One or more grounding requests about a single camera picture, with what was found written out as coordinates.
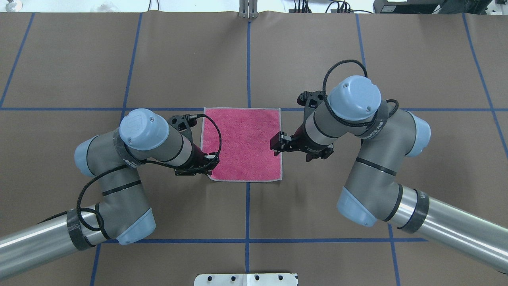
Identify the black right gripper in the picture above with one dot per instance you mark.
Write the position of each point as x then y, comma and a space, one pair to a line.
302, 137

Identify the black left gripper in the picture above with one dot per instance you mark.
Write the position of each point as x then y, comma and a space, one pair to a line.
196, 156

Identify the pink grey microfibre towel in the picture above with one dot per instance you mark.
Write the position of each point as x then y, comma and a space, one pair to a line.
243, 135

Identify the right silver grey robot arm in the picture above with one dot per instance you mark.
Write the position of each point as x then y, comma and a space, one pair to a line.
371, 193

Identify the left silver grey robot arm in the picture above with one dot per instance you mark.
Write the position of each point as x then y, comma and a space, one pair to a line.
113, 205

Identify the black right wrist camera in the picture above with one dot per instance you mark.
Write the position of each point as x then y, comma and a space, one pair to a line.
310, 101

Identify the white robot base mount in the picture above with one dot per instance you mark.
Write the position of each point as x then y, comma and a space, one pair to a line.
247, 279

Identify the aluminium frame post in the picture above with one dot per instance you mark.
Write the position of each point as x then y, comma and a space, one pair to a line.
248, 9

